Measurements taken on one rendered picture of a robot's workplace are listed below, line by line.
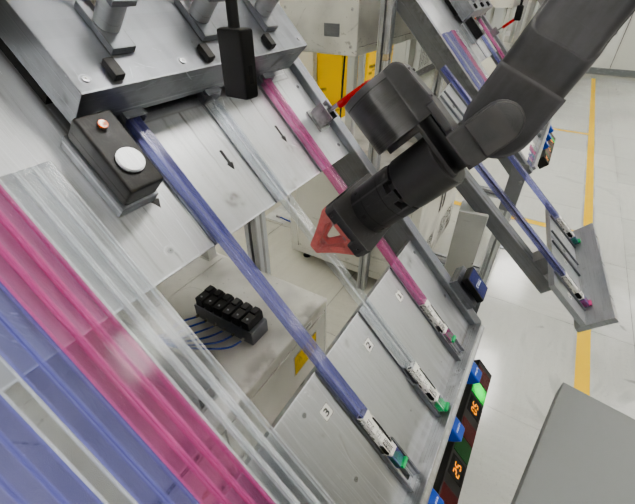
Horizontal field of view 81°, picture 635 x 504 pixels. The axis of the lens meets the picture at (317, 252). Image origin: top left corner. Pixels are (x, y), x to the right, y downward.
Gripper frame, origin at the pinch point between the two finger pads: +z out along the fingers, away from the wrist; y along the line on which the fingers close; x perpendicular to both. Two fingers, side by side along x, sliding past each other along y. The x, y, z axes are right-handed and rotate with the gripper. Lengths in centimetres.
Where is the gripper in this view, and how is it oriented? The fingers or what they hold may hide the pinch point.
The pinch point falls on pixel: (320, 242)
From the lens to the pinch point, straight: 48.3
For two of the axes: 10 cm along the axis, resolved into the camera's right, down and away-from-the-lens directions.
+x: 6.2, 7.7, 1.0
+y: -4.9, 4.9, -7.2
